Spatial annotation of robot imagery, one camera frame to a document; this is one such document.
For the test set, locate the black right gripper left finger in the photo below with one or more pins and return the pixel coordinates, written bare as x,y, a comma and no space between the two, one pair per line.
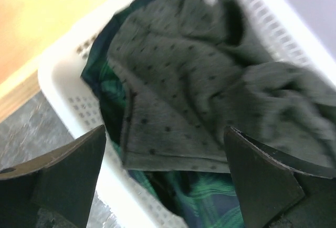
55,189

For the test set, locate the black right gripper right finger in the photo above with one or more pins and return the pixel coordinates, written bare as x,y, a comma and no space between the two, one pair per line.
275,189

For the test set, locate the black dotted garment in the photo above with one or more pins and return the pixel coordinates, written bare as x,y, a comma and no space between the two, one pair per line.
190,69

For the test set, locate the green plaid garment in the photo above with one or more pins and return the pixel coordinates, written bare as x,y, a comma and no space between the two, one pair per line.
201,199

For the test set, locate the wooden clothes rack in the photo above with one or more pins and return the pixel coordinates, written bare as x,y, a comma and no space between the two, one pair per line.
27,28

